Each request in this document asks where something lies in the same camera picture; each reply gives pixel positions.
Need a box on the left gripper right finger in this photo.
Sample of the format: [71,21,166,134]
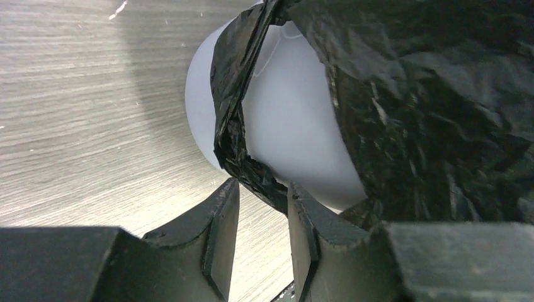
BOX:
[287,184,533,301]

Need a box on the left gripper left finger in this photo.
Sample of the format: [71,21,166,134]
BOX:
[1,178,239,301]

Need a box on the grey translucent trash bin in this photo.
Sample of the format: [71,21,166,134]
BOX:
[184,18,368,214]

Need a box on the black trash bag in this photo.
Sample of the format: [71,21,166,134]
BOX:
[210,1,533,228]

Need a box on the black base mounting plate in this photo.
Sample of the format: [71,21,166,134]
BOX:
[271,281,297,302]

